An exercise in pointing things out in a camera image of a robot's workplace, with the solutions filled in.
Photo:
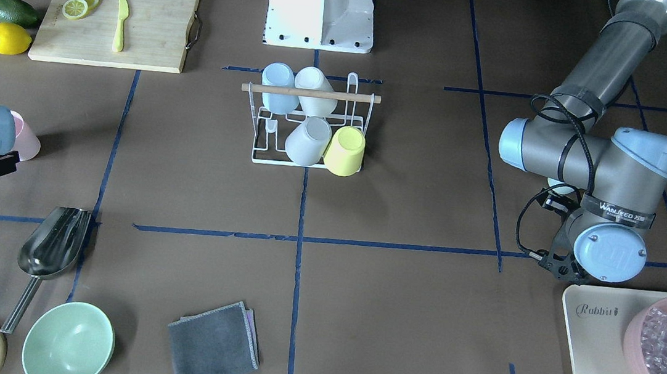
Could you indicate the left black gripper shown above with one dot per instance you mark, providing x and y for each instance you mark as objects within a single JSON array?
[{"x": 553, "y": 202}]

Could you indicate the pink cup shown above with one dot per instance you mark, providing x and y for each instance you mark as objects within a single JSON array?
[{"x": 26, "y": 143}]

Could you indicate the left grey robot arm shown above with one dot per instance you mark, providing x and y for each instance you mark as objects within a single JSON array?
[{"x": 605, "y": 190}]

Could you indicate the yellow cup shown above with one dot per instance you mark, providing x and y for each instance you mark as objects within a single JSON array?
[{"x": 343, "y": 156}]

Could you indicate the grey cup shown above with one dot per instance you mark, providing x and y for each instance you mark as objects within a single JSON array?
[{"x": 306, "y": 144}]

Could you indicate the light blue cup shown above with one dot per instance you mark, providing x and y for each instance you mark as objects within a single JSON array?
[{"x": 280, "y": 75}]

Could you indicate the beige rabbit tray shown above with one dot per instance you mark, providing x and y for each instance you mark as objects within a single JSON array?
[{"x": 597, "y": 319}]

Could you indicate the steel scoop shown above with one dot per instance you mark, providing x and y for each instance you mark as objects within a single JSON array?
[{"x": 50, "y": 249}]

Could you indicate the yellow lemon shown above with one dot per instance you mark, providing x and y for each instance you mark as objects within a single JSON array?
[{"x": 14, "y": 39}]

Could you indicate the green avocado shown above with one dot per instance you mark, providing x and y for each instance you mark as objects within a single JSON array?
[{"x": 20, "y": 13}]

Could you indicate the yellow plastic knife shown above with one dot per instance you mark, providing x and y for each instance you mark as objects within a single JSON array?
[{"x": 122, "y": 15}]

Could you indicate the mint green bowl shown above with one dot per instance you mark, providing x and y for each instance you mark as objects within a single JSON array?
[{"x": 72, "y": 338}]

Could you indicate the bamboo cutting board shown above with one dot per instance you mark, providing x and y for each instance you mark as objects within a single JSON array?
[{"x": 157, "y": 36}]

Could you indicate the folded grey cloth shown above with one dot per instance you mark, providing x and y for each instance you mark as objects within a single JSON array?
[{"x": 219, "y": 341}]

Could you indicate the white wire cup rack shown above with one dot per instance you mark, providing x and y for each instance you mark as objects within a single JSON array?
[{"x": 300, "y": 120}]

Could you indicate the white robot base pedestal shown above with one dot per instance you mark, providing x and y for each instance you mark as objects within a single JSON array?
[{"x": 325, "y": 25}]

